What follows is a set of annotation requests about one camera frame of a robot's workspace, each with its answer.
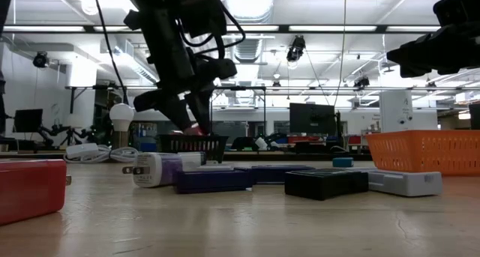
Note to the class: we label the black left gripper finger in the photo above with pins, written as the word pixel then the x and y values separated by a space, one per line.
pixel 201 111
pixel 176 111

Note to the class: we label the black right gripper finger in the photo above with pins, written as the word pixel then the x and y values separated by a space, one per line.
pixel 416 59
pixel 416 47

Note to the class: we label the small red box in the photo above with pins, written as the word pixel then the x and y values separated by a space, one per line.
pixel 194 131

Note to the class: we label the black plastic basket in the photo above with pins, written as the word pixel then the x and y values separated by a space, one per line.
pixel 195 148

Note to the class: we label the purple and white charger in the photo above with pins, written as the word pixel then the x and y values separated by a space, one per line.
pixel 150 169

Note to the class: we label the blue framed display meter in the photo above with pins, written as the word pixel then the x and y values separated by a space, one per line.
pixel 212 181

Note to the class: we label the orange plastic basket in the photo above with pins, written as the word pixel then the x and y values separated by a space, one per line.
pixel 423 152

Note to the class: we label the blue box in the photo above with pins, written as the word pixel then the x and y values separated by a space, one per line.
pixel 277 174

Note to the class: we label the white framed display meter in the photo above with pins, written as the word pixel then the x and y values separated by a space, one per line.
pixel 405 184

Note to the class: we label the teal small box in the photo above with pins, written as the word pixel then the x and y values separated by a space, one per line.
pixel 342 162

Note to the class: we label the black box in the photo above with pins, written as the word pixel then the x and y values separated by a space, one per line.
pixel 324 186

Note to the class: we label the large red box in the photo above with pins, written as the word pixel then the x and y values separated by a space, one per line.
pixel 30 191

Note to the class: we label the black background robot arm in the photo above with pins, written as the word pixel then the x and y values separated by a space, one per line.
pixel 60 131

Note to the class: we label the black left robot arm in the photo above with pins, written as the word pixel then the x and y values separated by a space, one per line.
pixel 150 6

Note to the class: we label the blue storage crates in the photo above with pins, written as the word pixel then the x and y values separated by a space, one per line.
pixel 147 137

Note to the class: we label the white light bulb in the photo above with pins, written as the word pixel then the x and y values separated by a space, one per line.
pixel 121 116

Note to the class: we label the white column box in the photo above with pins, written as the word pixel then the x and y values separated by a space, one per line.
pixel 395 111

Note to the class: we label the black hanging lamp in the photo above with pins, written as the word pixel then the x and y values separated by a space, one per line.
pixel 296 48
pixel 40 59
pixel 362 82

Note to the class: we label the brown bulb holder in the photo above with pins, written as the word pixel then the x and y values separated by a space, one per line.
pixel 120 140

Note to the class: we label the white crumpled bag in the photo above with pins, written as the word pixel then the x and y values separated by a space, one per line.
pixel 261 143

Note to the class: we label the red storage bin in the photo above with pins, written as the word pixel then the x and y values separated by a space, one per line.
pixel 303 139

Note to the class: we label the black computer monitor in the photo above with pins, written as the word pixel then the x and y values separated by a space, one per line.
pixel 28 120
pixel 311 118

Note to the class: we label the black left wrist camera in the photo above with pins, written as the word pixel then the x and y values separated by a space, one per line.
pixel 202 13

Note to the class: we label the black aluminium rig frame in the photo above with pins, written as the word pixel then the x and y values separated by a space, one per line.
pixel 284 28

